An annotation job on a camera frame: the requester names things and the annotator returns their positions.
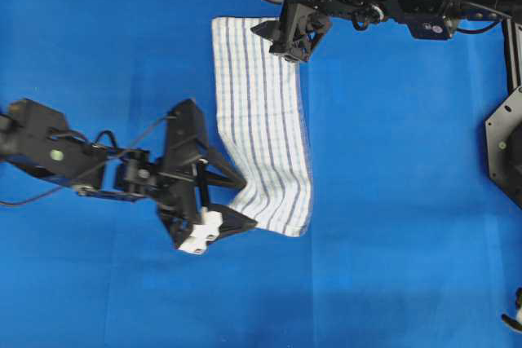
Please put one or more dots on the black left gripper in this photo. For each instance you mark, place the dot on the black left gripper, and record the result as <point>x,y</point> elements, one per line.
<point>185,170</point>

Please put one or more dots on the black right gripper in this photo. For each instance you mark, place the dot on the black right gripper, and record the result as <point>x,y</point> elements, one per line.
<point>296,34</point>

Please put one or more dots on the white blue-striped towel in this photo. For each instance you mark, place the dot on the white blue-striped towel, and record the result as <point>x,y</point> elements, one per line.
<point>261,122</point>

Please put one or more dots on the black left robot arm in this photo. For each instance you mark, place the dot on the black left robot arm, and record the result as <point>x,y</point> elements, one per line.
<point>38,141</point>

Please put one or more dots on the black table frame rail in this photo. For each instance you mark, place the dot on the black table frame rail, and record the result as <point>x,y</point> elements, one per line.
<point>512,48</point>

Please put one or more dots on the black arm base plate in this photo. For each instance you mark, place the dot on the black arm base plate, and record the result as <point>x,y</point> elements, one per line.
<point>503,139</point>

